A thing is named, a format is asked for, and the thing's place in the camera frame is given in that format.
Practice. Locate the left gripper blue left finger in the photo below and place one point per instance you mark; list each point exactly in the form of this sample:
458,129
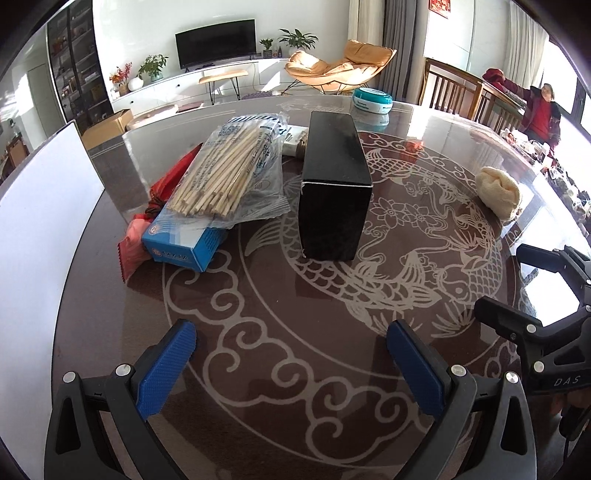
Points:
77,443

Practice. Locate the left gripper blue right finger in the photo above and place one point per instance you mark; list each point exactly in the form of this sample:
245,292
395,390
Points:
503,445

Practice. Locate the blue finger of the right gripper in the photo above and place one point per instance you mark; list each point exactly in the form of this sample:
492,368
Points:
573,266
511,324

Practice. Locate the cream knitted cloth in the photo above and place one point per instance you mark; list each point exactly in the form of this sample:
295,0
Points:
499,192

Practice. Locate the person's hand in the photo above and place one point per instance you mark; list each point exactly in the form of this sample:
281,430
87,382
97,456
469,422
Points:
574,408

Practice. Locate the red snack packet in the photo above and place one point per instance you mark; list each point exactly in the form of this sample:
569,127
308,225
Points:
131,252

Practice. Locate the person in red jacket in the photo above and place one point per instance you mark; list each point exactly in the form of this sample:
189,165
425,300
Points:
541,120

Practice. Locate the blue cardboard box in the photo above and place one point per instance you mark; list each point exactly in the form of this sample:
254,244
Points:
188,242

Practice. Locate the white storage bin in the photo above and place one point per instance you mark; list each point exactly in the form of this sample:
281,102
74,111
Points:
45,206

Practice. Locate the wooden dining chair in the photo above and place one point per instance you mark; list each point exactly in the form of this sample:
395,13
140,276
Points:
451,90

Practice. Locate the black cardboard box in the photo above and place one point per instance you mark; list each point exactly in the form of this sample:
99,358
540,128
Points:
336,188

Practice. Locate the bag of wooden chopsticks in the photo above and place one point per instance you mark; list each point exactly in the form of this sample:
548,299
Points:
237,175

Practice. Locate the teal white round container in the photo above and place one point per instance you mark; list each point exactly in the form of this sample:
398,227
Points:
372,100

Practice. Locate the cardboard box on floor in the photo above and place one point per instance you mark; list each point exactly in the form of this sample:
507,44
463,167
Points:
107,129

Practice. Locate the orange lounge chair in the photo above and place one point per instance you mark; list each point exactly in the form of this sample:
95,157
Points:
360,63

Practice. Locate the grey curtain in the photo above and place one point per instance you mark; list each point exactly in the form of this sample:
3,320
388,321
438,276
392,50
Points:
405,31

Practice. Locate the dark glass display cabinet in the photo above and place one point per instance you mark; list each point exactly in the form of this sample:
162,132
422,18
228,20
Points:
75,67

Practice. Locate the white tv cabinet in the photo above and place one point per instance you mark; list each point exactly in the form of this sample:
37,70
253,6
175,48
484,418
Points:
264,75

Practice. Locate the red flower vase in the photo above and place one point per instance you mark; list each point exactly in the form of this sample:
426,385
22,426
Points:
120,77

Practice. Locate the green potted plant left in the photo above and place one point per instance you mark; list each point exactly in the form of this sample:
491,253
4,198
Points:
152,67

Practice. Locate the green potted plant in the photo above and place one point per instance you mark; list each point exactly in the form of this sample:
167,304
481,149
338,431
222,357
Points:
297,39
152,67

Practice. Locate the small wooden side table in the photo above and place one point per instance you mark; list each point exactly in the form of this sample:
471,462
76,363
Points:
232,76

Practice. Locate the green potted plant right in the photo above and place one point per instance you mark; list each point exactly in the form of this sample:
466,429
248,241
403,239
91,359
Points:
297,39

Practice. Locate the black television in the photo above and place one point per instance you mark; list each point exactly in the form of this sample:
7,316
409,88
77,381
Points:
216,42

